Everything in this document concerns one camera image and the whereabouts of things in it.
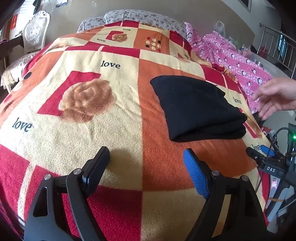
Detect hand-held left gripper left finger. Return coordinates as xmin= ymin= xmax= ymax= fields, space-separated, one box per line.
xmin=23 ymin=146 xmax=110 ymax=241

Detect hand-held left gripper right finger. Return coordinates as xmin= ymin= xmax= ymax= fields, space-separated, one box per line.
xmin=183 ymin=148 xmax=270 ymax=241

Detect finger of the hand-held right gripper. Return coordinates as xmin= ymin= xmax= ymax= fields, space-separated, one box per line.
xmin=260 ymin=144 xmax=277 ymax=157
xmin=245 ymin=147 xmax=264 ymax=162

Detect black pants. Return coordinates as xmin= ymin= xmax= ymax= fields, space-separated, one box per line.
xmin=150 ymin=75 xmax=248 ymax=143

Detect person's right hand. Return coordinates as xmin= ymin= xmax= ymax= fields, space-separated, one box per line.
xmin=252 ymin=77 xmax=296 ymax=121

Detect red orange printed blanket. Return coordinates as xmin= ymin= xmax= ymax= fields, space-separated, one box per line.
xmin=0 ymin=22 xmax=271 ymax=241

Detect pink penguin print blanket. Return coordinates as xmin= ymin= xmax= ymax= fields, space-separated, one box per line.
xmin=184 ymin=21 xmax=274 ymax=114

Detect steel stair railing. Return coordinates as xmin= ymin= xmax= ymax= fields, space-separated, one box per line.
xmin=259 ymin=23 xmax=296 ymax=75

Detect clear plastic bag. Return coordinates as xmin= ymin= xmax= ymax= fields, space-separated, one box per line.
xmin=214 ymin=21 xmax=226 ymax=36

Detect grey floral pillow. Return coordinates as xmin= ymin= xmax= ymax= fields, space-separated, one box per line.
xmin=104 ymin=9 xmax=188 ymax=39
xmin=77 ymin=17 xmax=106 ymax=33

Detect white ornate chair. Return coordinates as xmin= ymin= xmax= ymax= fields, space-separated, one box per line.
xmin=22 ymin=10 xmax=50 ymax=55

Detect black cable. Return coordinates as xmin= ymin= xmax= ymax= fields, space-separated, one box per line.
xmin=255 ymin=127 xmax=289 ymax=193

